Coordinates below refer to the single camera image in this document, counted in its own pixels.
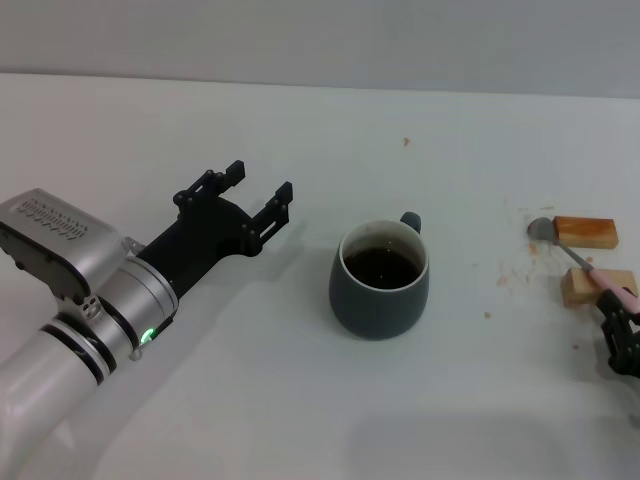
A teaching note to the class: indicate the grey ceramic cup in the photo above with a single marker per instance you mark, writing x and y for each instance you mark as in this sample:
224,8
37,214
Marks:
377,312

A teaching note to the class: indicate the dark coffee liquid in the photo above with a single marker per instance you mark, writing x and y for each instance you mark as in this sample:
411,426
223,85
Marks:
382,267

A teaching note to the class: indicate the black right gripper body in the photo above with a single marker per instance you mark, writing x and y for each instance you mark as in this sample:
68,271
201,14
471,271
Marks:
631,362

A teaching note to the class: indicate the stained wooden block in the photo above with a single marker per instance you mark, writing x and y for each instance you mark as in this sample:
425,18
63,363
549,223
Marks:
585,232

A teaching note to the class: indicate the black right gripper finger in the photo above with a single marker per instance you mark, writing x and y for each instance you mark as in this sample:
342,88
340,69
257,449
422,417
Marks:
614,320
637,336

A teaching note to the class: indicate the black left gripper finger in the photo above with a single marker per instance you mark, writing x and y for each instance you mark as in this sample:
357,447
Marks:
212,180
270,215

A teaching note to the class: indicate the pale notched wooden block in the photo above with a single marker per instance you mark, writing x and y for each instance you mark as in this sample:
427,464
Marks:
577,290

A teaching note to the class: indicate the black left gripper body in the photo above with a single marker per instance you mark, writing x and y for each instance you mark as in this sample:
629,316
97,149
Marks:
200,235

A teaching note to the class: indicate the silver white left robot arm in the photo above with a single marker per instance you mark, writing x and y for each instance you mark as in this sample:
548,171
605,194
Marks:
55,280

